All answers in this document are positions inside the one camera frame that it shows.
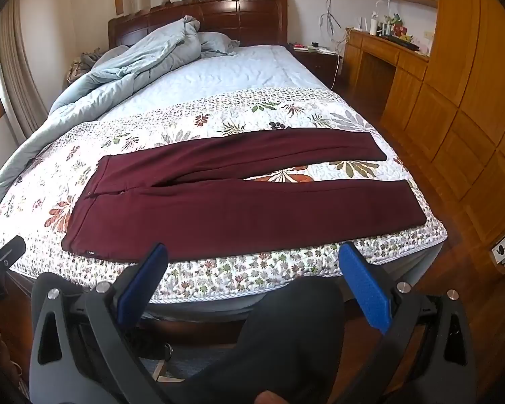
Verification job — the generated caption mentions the light blue pillow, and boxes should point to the light blue pillow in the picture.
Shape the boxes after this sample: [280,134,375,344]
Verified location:
[198,31,240,57]

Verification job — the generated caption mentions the maroon pants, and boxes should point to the maroon pants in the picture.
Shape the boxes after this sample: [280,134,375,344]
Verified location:
[61,128,428,262]

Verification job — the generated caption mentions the wooden desk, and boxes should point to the wooden desk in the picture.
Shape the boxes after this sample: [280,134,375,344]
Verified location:
[343,29,430,123]

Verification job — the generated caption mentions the grey clothes heap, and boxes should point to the grey clothes heap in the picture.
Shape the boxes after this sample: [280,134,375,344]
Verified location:
[69,50,106,85]

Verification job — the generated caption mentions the person's leg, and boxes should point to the person's leg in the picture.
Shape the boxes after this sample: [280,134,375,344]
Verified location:
[181,280,346,404]

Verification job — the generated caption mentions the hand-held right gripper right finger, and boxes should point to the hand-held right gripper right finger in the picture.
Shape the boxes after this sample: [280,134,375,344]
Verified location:
[332,242,478,404]

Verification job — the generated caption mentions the beige side curtain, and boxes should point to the beige side curtain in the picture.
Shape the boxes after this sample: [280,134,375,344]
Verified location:
[0,0,38,139]

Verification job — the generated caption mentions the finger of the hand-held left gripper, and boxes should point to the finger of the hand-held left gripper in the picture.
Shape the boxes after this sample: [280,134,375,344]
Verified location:
[0,233,27,272]

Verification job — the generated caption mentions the dark wooden headboard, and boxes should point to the dark wooden headboard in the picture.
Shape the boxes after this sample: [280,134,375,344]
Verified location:
[108,0,288,49]

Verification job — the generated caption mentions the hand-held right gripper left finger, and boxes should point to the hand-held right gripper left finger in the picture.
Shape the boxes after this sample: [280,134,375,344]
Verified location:
[27,242,173,404]

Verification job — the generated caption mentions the floral quilted bedspread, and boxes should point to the floral quilted bedspread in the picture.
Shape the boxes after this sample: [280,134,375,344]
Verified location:
[0,86,449,304]

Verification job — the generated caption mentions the light blue comforter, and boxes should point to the light blue comforter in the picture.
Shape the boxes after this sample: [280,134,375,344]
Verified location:
[0,14,203,228]

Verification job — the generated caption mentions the dark wooden nightstand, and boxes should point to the dark wooden nightstand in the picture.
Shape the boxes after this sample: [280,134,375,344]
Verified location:
[288,42,343,89]

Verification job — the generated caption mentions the light blue quilted bedsheet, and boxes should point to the light blue quilted bedsheet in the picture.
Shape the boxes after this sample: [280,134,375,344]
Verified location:
[122,44,333,110]

